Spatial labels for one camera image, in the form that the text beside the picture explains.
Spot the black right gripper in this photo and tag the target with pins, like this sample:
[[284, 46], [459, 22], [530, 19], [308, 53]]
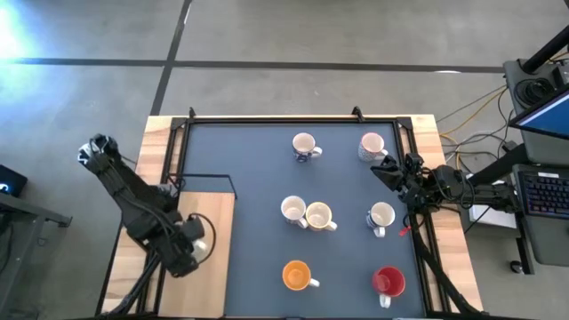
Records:
[[415, 191]]

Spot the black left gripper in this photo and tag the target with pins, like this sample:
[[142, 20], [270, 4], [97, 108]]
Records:
[[182, 258]]

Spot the grey diamond mug red rim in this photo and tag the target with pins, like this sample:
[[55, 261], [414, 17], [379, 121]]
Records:
[[371, 143]]

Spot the dark blue patterned mug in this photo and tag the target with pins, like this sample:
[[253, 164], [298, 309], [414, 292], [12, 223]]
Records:
[[382, 214]]

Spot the yellow rimmed mug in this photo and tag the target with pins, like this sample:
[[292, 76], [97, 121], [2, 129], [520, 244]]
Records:
[[318, 216]]

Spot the blue flower white mug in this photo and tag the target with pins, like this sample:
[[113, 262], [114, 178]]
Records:
[[303, 143]]

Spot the red lattice pattern mug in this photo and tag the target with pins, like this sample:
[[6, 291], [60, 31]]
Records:
[[292, 208]]

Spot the red ribbed mug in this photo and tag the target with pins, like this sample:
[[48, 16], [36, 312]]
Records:
[[388, 281]]

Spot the orange fern pattern mug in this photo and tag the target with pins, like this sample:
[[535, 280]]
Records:
[[295, 275]]

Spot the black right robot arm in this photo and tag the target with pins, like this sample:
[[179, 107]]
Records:
[[489, 195]]

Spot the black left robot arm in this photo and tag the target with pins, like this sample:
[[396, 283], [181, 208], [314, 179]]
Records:
[[120, 186]]

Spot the wooden shelf board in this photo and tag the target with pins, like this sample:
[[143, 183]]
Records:
[[209, 289]]

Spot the red tag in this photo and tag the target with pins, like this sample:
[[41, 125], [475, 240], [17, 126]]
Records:
[[403, 231]]

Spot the black stand leg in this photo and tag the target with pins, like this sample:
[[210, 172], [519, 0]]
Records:
[[498, 166]]

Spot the white paper sheet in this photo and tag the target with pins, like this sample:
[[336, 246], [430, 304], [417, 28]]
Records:
[[493, 218]]

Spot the grey-blue table mat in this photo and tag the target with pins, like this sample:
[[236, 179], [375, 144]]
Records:
[[266, 178]]

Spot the laptop computer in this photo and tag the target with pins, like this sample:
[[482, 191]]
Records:
[[540, 151]]

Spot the backlit black keyboard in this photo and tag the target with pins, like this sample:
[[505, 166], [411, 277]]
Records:
[[544, 193]]

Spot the black caster wheel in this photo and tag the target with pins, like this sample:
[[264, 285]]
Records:
[[516, 266]]

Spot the dark side desk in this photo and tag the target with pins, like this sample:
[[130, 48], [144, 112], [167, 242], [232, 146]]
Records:
[[26, 206]]

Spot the blue lit monitor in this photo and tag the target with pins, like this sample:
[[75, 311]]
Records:
[[549, 117]]

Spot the black device with light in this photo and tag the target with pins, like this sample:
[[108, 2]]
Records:
[[13, 180]]

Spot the black pole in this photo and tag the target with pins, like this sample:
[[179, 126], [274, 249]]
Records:
[[547, 53]]

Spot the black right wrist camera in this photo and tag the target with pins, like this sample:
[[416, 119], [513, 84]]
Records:
[[413, 161]]

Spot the black frame clamp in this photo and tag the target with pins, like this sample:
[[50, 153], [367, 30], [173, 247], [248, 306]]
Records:
[[192, 112], [357, 114]]

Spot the black shelf frame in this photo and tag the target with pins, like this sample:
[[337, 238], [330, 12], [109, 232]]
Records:
[[209, 175]]

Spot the black aluminium table frame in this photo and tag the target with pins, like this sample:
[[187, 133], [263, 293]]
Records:
[[289, 120]]

